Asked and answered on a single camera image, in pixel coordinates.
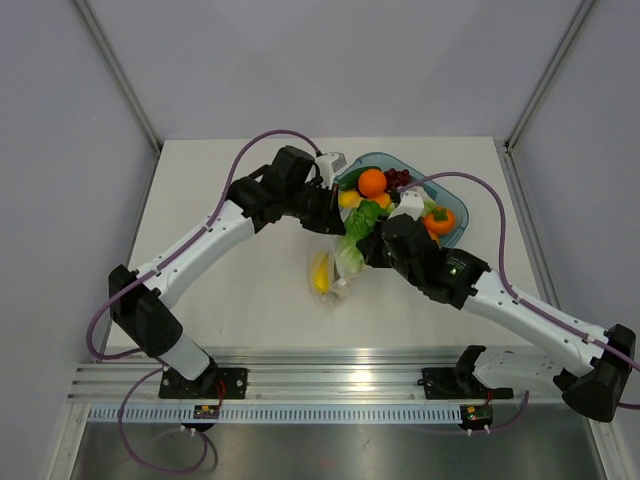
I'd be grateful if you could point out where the clear dotted zip bag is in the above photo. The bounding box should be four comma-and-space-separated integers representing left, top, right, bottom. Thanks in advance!
306, 236, 370, 306

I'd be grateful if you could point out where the left aluminium frame post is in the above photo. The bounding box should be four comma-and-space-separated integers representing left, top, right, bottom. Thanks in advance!
69, 0, 164, 159

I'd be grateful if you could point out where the green white lettuce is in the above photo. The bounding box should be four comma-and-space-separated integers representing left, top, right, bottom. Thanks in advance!
334, 200, 390, 278

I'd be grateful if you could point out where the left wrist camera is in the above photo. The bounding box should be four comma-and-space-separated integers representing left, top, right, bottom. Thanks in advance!
315, 152, 348, 187

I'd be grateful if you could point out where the white slotted cable duct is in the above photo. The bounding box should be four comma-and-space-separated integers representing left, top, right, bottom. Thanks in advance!
88, 403, 462, 425

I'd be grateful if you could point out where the yellow bell pepper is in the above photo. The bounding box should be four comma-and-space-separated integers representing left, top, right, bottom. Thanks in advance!
310, 252, 332, 295

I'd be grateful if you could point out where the white cauliflower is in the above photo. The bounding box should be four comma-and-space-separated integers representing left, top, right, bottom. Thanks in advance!
421, 200, 437, 217

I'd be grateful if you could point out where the orange persimmon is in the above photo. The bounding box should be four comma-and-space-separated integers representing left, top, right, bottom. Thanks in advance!
422, 207, 456, 237

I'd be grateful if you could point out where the aluminium mounting rail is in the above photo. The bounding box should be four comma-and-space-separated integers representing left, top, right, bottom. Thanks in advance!
67, 346, 562, 404

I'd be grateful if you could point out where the green cucumber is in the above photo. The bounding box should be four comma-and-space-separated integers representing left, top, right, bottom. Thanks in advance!
337, 167, 368, 191

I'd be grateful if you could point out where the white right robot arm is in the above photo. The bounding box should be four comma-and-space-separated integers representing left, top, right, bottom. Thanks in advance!
356, 214, 636, 422

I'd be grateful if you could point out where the orange fruit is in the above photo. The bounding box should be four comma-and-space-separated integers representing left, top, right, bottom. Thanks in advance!
357, 169, 387, 198

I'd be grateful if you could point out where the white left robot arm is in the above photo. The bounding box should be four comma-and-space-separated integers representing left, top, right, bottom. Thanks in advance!
108, 146, 348, 398

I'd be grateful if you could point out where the aluminium frame post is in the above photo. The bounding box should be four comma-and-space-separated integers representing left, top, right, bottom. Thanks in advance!
504, 0, 599, 154
69, 0, 164, 159

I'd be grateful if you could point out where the right aluminium frame post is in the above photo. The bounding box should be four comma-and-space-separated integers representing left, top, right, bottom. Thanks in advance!
504, 0, 599, 154

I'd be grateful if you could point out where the red grapes bunch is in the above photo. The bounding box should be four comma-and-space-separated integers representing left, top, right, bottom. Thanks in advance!
384, 168, 411, 192

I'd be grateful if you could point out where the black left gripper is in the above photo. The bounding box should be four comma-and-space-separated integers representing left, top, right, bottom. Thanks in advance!
284, 180, 346, 236

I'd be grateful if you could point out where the yellow lemon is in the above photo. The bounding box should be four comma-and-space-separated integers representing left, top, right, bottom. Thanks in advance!
338, 190, 361, 209

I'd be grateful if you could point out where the teal plastic basket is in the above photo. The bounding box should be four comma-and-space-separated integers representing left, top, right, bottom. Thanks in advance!
336, 152, 470, 248

